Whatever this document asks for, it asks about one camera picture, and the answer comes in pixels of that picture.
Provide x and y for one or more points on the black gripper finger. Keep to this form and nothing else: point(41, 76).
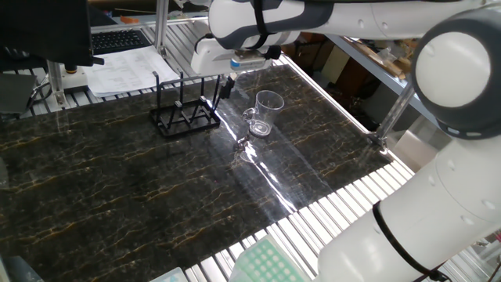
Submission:
point(231, 80)
point(225, 91)

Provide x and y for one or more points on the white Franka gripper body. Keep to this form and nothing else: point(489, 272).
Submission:
point(207, 58)

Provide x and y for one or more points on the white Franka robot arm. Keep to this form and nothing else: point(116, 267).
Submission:
point(450, 70)

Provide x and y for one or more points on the white printed paper sheet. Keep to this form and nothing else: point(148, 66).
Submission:
point(125, 72)

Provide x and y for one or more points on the small orange object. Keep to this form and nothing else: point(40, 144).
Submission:
point(129, 19)

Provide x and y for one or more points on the black computer keyboard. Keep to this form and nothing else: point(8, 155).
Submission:
point(117, 40)

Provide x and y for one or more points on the black monitor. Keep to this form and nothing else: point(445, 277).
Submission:
point(43, 27)

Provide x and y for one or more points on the green pipette tip box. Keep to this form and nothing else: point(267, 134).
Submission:
point(270, 262)

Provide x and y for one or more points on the white translucent plastic container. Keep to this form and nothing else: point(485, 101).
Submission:
point(170, 276)

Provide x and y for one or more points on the silver wrist camera blue caps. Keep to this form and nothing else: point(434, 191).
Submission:
point(246, 60)

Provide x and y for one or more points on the aluminium frame post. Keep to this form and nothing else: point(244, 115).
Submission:
point(161, 23)
point(393, 113)
point(55, 84)

